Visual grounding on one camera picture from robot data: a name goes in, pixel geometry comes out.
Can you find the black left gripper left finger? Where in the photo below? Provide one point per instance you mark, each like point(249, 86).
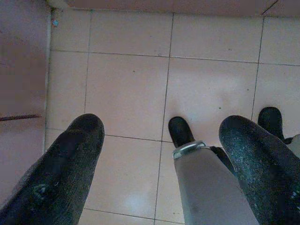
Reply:
point(58, 168)

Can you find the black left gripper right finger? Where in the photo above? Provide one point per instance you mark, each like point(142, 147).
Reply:
point(257, 168)

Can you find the grey robot right leg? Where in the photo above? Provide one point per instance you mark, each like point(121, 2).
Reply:
point(295, 145)

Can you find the black robot left foot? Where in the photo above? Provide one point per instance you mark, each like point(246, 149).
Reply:
point(180, 131)

